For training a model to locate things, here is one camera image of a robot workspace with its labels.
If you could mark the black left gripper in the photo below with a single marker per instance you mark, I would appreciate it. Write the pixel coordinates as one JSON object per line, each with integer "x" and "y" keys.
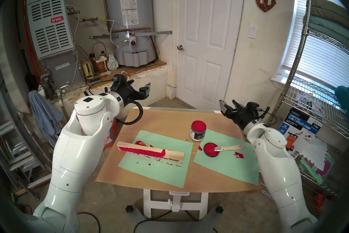
{"x": 128, "y": 93}

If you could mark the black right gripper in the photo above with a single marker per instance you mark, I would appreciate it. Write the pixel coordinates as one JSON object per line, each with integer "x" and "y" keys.
{"x": 246, "y": 116}

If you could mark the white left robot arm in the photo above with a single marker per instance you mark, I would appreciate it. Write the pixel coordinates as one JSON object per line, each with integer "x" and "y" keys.
{"x": 76, "y": 153}

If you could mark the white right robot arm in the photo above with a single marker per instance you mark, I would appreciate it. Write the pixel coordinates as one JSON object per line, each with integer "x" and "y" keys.
{"x": 278, "y": 180}

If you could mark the red paint sample jar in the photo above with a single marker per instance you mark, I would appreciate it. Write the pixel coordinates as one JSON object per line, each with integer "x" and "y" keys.
{"x": 197, "y": 134}

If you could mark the wood plank with red paint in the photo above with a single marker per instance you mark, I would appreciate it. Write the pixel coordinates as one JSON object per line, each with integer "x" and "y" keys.
{"x": 174, "y": 154}

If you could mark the white platform with wood top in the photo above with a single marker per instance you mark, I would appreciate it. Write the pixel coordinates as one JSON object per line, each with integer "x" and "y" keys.
{"x": 152, "y": 82}

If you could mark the striped candy cane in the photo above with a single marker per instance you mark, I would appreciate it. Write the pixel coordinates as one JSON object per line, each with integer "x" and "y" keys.
{"x": 126, "y": 72}

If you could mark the brown board table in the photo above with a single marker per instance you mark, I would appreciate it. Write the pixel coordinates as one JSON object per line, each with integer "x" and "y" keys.
{"x": 163, "y": 123}

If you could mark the foil wrapped object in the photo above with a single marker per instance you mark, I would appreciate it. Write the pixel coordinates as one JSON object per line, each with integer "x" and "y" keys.
{"x": 113, "y": 63}

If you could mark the red jar lid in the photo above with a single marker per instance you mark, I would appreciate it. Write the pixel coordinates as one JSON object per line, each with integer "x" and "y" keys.
{"x": 210, "y": 151}

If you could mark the white window sill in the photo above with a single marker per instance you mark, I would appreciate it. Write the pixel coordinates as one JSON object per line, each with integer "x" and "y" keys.
{"x": 278, "y": 81}

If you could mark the silver door knob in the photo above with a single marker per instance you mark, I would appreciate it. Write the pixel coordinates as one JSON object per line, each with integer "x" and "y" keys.
{"x": 180, "y": 47}

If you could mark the orange plastic bucket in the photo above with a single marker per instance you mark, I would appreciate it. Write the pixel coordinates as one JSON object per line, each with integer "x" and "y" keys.
{"x": 110, "y": 139}

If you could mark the yellow metal can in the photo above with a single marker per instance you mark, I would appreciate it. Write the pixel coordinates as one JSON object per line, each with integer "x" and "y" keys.
{"x": 87, "y": 70}

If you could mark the green paper sheet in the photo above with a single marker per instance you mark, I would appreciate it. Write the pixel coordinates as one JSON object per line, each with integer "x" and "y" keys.
{"x": 231, "y": 169}
{"x": 163, "y": 172}

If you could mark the white panel door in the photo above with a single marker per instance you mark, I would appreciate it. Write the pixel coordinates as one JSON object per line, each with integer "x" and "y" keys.
{"x": 210, "y": 44}

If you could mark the utility pump box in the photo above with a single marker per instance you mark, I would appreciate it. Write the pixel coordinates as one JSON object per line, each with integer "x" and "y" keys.
{"x": 300, "y": 126}

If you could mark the grey water heater tank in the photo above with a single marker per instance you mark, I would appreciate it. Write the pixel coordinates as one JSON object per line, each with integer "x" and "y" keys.
{"x": 144, "y": 3}

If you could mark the gas pipe with yellow valve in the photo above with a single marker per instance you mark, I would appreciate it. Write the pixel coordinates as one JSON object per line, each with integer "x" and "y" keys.
{"x": 92, "y": 19}

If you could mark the white window blinds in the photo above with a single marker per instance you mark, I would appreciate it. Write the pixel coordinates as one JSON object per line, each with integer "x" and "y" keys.
{"x": 321, "y": 57}

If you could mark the blue cloth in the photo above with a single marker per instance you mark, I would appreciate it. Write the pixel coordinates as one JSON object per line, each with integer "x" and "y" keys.
{"x": 43, "y": 115}

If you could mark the grey bryant furnace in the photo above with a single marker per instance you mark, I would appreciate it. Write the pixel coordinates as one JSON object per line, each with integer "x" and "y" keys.
{"x": 49, "y": 33}

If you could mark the white folding table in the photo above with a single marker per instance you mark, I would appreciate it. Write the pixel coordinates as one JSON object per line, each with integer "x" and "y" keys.
{"x": 148, "y": 202}

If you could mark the teal fabric object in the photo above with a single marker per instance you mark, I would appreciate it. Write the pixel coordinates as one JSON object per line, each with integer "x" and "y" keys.
{"x": 343, "y": 98}

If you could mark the green cushion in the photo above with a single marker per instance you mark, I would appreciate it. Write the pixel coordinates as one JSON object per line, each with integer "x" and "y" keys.
{"x": 324, "y": 30}

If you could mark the red plastic object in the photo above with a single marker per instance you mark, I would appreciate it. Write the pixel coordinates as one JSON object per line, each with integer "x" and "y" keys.
{"x": 319, "y": 202}

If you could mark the olive cushion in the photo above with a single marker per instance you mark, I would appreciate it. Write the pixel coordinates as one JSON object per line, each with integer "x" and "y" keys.
{"x": 330, "y": 8}

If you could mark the aluminium ladder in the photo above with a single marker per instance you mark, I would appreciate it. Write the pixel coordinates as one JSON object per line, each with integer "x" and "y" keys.
{"x": 16, "y": 153}

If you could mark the long wooden stick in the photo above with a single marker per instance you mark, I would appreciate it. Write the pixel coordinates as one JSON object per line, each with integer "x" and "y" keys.
{"x": 32, "y": 187}

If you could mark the white light switch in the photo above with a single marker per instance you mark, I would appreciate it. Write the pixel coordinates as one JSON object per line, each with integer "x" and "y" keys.
{"x": 252, "y": 31}

